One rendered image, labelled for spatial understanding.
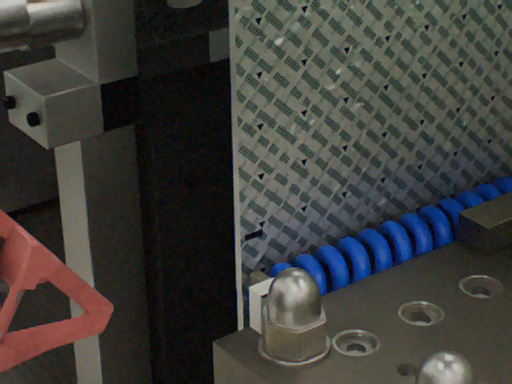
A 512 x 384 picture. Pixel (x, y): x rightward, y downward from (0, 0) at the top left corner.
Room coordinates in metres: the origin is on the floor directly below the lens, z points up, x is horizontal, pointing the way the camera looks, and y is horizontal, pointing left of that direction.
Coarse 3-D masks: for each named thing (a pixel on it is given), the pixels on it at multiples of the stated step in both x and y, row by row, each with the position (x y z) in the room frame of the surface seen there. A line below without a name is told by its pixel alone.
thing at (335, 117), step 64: (256, 0) 0.56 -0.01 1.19; (320, 0) 0.58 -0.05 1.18; (384, 0) 0.61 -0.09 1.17; (448, 0) 0.63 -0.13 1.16; (256, 64) 0.56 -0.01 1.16; (320, 64) 0.58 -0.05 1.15; (384, 64) 0.61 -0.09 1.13; (448, 64) 0.64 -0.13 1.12; (256, 128) 0.56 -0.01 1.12; (320, 128) 0.58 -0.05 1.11; (384, 128) 0.61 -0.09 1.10; (448, 128) 0.64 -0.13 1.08; (256, 192) 0.56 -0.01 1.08; (320, 192) 0.58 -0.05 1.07; (384, 192) 0.61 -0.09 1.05; (448, 192) 0.64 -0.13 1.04; (256, 256) 0.56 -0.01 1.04
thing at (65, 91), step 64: (64, 0) 0.59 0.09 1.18; (128, 0) 0.60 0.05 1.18; (64, 64) 0.62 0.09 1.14; (128, 64) 0.60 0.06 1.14; (64, 128) 0.58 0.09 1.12; (128, 128) 0.61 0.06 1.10; (64, 192) 0.61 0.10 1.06; (128, 192) 0.61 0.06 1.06; (128, 256) 0.60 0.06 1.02; (128, 320) 0.60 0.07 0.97
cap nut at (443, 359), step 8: (440, 352) 0.42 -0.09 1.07; (448, 352) 0.42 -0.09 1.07; (456, 352) 0.42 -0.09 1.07; (424, 360) 0.42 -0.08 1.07; (432, 360) 0.41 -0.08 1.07; (440, 360) 0.41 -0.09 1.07; (448, 360) 0.41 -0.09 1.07; (456, 360) 0.41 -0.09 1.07; (464, 360) 0.41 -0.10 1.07; (424, 368) 0.41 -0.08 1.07; (432, 368) 0.41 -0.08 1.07; (440, 368) 0.41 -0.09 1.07; (448, 368) 0.41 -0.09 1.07; (456, 368) 0.41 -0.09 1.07; (464, 368) 0.41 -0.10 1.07; (472, 368) 0.41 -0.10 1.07; (416, 376) 0.42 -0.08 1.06; (424, 376) 0.41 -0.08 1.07; (432, 376) 0.41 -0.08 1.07; (440, 376) 0.41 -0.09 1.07; (448, 376) 0.41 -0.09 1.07; (456, 376) 0.41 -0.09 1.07; (464, 376) 0.41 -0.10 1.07; (472, 376) 0.41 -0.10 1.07
